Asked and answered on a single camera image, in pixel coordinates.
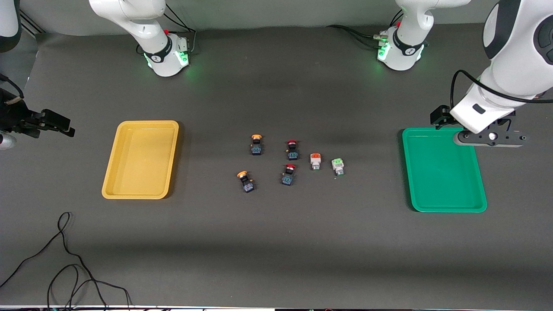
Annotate green plastic tray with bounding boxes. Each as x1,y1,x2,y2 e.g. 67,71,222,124
402,127,488,213

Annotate yellow plastic tray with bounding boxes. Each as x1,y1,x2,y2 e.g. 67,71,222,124
102,120,180,200

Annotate black left arm wrist cable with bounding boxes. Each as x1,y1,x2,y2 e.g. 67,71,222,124
450,69,553,109

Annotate aluminium frame rail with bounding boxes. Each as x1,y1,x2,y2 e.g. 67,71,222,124
19,10,46,35

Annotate thin black loose cable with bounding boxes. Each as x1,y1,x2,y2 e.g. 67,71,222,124
0,212,132,311

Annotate black left arm base cables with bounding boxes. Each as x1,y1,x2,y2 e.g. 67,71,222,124
326,24,389,49

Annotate black arm base cables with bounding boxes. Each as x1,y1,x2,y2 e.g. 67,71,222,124
162,2,197,56
326,24,389,49

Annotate black right arm base cables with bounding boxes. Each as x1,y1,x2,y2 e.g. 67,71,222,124
162,2,197,56

